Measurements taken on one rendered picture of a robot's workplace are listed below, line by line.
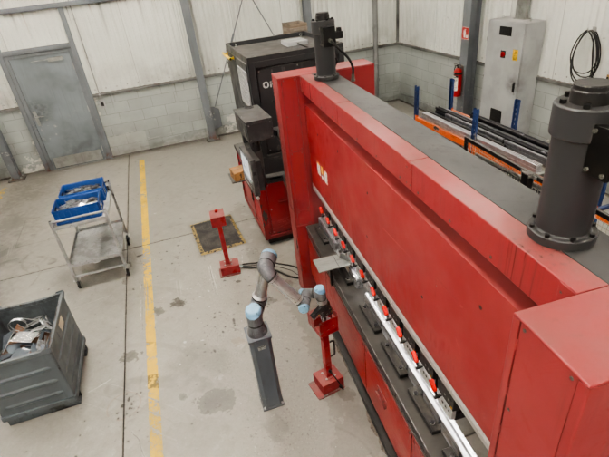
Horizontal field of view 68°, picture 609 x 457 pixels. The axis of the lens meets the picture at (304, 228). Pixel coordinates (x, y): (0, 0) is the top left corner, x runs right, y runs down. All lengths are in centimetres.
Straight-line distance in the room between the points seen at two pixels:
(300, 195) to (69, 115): 653
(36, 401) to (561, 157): 416
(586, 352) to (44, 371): 386
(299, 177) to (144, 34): 607
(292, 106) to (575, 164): 286
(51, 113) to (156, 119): 189
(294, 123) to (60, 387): 296
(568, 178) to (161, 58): 881
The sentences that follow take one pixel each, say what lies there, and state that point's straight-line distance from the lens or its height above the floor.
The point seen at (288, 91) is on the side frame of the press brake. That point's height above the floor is 219.
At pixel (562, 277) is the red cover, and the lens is 143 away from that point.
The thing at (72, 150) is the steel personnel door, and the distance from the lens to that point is 1017.
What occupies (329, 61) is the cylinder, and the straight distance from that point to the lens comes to 362.
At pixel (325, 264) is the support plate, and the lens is 364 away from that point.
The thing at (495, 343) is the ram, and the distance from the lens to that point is 186.
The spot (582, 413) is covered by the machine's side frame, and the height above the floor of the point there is 221.
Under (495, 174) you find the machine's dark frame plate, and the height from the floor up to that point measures 230.
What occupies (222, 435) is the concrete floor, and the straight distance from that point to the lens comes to 393.
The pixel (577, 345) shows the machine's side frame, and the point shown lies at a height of 230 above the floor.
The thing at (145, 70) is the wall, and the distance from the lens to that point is 975.
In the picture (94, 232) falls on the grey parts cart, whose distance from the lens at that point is 650.
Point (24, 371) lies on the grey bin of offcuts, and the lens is 434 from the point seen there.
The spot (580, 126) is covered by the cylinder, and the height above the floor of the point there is 268.
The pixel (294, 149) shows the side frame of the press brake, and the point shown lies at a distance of 407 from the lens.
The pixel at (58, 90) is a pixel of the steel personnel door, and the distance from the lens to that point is 989.
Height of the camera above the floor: 312
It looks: 31 degrees down
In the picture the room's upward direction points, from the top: 7 degrees counter-clockwise
